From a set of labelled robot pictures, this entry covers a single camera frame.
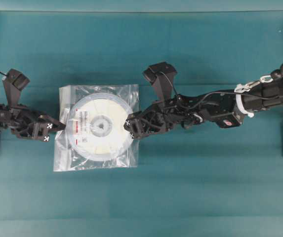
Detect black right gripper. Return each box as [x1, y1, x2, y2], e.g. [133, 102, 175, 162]
[123, 97, 201, 139]

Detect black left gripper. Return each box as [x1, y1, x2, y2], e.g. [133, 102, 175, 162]
[7, 105, 65, 142]

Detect white reel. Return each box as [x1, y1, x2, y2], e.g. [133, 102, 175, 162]
[66, 93, 132, 161]

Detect clear zip bag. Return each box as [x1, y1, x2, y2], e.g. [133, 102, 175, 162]
[53, 84, 139, 172]

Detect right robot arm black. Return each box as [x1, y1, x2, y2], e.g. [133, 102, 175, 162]
[123, 62, 283, 139]

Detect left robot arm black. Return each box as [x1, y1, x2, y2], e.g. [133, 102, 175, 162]
[0, 104, 66, 142]

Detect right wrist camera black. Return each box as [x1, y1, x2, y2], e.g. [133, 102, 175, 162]
[143, 62, 177, 101]

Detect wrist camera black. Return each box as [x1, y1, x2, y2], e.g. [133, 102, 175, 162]
[143, 62, 177, 101]
[2, 69, 30, 107]

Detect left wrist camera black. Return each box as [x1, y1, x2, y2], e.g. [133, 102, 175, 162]
[2, 69, 30, 107]

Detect black camera cable right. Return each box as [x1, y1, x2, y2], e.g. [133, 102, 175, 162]
[156, 71, 238, 99]

